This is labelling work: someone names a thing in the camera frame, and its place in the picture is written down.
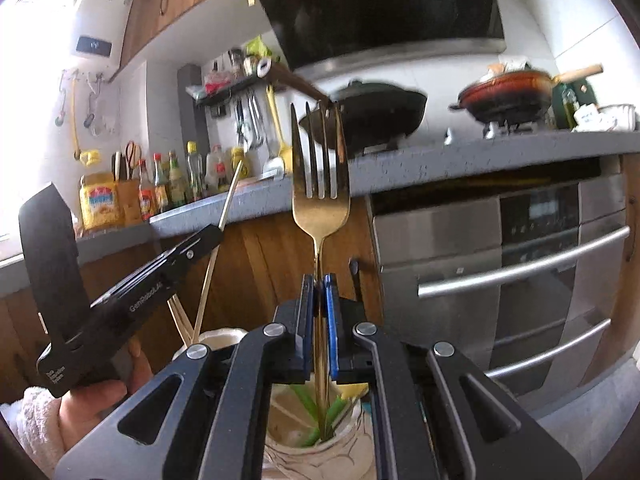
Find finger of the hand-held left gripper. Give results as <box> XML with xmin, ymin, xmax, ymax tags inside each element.
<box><xmin>91</xmin><ymin>224</ymin><xmax>225</xmax><ymax>309</ymax></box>

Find person's left hand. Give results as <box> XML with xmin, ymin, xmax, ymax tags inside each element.
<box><xmin>59</xmin><ymin>339</ymin><xmax>154</xmax><ymax>462</ymax></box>

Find gold fork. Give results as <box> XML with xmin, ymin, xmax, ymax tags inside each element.
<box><xmin>289</xmin><ymin>101</ymin><xmax>351</xmax><ymax>444</ymax></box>

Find white and wooden chopstick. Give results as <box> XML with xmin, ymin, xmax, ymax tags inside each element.
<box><xmin>174</xmin><ymin>292</ymin><xmax>197</xmax><ymax>343</ymax></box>
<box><xmin>166</xmin><ymin>296</ymin><xmax>194</xmax><ymax>348</ymax></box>
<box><xmin>192</xmin><ymin>159</ymin><xmax>246</xmax><ymax>347</ymax></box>

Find grey kitchen counter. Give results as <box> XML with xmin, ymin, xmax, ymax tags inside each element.
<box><xmin>0</xmin><ymin>129</ymin><xmax>640</xmax><ymax>283</ymax></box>

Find white ceramic utensil holder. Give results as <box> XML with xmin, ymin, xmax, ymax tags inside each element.
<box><xmin>261</xmin><ymin>381</ymin><xmax>377</xmax><ymax>480</ymax></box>
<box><xmin>171</xmin><ymin>326</ymin><xmax>249</xmax><ymax>362</ymax></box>

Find hanging metal utensil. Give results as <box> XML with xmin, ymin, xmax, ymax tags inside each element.
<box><xmin>247</xmin><ymin>89</ymin><xmax>267</xmax><ymax>149</ymax></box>
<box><xmin>234</xmin><ymin>96</ymin><xmax>252</xmax><ymax>152</ymax></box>

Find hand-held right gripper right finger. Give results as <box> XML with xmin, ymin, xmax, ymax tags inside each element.
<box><xmin>324</xmin><ymin>273</ymin><xmax>582</xmax><ymax>480</ymax></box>

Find black wall rack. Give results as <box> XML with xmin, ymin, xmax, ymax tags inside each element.
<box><xmin>186</xmin><ymin>76</ymin><xmax>282</xmax><ymax>112</ymax></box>

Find wooden base cabinet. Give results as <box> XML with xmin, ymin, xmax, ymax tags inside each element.
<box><xmin>0</xmin><ymin>207</ymin><xmax>383</xmax><ymax>386</ymax></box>

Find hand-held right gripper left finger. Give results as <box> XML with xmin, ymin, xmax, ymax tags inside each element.
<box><xmin>52</xmin><ymin>274</ymin><xmax>317</xmax><ymax>480</ymax></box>

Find row of condiment bottles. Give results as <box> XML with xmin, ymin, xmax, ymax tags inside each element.
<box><xmin>136</xmin><ymin>140</ymin><xmax>252</xmax><ymax>222</ymax></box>

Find green glass bottle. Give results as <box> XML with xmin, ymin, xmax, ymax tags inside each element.
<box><xmin>559</xmin><ymin>84</ymin><xmax>582</xmax><ymax>132</ymax></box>

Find gas stove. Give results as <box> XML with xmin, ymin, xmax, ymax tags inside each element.
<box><xmin>350</xmin><ymin>116</ymin><xmax>552</xmax><ymax>159</ymax></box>

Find large yellow jar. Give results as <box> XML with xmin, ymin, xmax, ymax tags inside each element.
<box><xmin>78</xmin><ymin>171</ymin><xmax>127</xmax><ymax>232</ymax></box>

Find green handled utensil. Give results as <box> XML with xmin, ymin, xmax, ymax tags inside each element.
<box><xmin>289</xmin><ymin>384</ymin><xmax>322</xmax><ymax>412</ymax></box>
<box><xmin>301</xmin><ymin>381</ymin><xmax>372</xmax><ymax>449</ymax></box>

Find stainless steel oven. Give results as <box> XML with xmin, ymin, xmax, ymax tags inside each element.
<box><xmin>366</xmin><ymin>156</ymin><xmax>632</xmax><ymax>412</ymax></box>

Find white water heater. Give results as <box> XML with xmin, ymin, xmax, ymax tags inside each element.
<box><xmin>64</xmin><ymin>0</ymin><xmax>134</xmax><ymax>62</ymax></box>

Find yellow hose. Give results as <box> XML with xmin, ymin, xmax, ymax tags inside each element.
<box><xmin>69</xmin><ymin>74</ymin><xmax>102</xmax><ymax>167</ymax></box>

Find black wok with wooden handle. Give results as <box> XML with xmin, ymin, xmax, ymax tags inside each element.
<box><xmin>256</xmin><ymin>56</ymin><xmax>429</xmax><ymax>157</ymax></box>

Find person's left forearm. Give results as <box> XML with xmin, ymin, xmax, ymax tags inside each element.
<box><xmin>0</xmin><ymin>371</ymin><xmax>67</xmax><ymax>480</ymax></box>

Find yellow ladle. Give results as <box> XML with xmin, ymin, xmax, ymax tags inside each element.
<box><xmin>264</xmin><ymin>84</ymin><xmax>294</xmax><ymax>174</ymax></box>

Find black range hood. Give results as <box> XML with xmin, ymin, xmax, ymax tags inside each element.
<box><xmin>239</xmin><ymin>0</ymin><xmax>507</xmax><ymax>75</ymax></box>

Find red frying pan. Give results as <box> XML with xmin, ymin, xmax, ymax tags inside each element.
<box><xmin>448</xmin><ymin>63</ymin><xmax>605</xmax><ymax>125</ymax></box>

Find wooden knife block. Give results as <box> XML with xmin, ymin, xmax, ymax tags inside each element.
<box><xmin>111</xmin><ymin>152</ymin><xmax>144</xmax><ymax>227</ymax></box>

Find dark green box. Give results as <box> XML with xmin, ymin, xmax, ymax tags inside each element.
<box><xmin>551</xmin><ymin>76</ymin><xmax>599</xmax><ymax>129</ymax></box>

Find green packet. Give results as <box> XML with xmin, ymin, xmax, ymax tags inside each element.
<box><xmin>245</xmin><ymin>34</ymin><xmax>274</xmax><ymax>59</ymax></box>

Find wooden wall cabinet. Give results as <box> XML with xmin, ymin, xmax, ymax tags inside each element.
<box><xmin>116</xmin><ymin>0</ymin><xmax>257</xmax><ymax>75</ymax></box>

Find red packet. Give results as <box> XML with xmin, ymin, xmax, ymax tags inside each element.
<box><xmin>204</xmin><ymin>60</ymin><xmax>237</xmax><ymax>95</ymax></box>

